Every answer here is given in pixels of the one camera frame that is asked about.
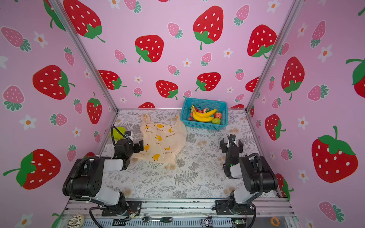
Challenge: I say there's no banana print plastic bag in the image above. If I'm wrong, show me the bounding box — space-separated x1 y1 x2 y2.
132 114 187 164

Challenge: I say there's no yellow fake banana bunch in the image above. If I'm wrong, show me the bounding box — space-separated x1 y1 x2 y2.
192 105 217 123

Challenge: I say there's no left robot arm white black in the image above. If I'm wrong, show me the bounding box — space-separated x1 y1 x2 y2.
62 138 144 219

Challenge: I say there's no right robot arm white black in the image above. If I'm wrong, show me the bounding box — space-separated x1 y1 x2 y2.
212 135 278 215

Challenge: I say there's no red fake apple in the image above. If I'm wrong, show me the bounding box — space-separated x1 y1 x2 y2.
214 112 222 119

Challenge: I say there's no teal plastic basket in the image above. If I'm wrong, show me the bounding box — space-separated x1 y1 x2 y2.
180 98 228 131

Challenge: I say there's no green circuit board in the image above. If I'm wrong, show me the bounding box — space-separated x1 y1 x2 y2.
231 218 247 228

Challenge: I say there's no small cartoon figure sticker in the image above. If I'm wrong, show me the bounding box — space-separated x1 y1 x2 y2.
201 217 213 228

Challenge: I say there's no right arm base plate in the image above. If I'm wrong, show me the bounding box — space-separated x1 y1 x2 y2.
212 199 255 216

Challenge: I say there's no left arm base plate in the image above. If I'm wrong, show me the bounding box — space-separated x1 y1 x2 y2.
102 200 142 217

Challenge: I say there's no aluminium rail frame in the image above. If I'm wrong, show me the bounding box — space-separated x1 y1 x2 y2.
61 198 296 228

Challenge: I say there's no ratchet wrench green handle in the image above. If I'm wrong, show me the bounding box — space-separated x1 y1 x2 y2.
142 216 173 223

